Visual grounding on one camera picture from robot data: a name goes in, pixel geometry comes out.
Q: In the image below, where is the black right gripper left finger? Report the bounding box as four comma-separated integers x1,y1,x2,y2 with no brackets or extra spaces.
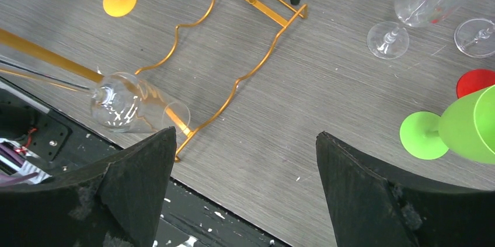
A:
1,127,176,246

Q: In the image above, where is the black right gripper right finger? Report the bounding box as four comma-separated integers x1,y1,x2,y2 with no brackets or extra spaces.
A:
316,132,494,247

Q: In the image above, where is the clear wine glass front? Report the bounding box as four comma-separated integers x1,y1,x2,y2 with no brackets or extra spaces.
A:
1,56,191,135

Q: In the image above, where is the clear wine glass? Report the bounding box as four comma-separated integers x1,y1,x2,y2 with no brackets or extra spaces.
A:
367,0,466,60
1,56,191,135

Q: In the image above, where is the green silicone wine glass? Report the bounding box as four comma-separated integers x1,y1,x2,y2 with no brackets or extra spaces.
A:
399,85,494,164

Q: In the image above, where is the red silicone wine glass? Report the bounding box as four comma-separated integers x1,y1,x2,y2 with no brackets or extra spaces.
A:
456,69,494,98

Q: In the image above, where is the clear tall flute glass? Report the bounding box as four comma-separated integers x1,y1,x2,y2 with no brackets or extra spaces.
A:
454,18,494,58

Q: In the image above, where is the gold wire wine glass rack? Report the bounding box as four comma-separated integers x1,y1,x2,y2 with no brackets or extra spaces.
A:
0,0,309,163

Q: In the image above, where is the black taped front rail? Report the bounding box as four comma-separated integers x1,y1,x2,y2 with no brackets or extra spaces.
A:
1,80,281,246

